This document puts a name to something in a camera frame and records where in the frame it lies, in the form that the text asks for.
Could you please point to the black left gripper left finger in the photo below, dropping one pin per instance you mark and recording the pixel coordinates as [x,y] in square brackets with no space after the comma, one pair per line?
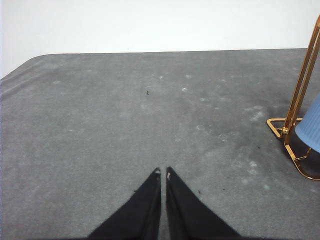
[140,215]

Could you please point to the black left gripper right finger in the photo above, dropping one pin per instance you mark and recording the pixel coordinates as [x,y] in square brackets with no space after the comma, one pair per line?
[187,215]

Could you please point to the blue ribbed plastic cup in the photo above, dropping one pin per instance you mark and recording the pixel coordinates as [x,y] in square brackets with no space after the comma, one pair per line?
[311,125]

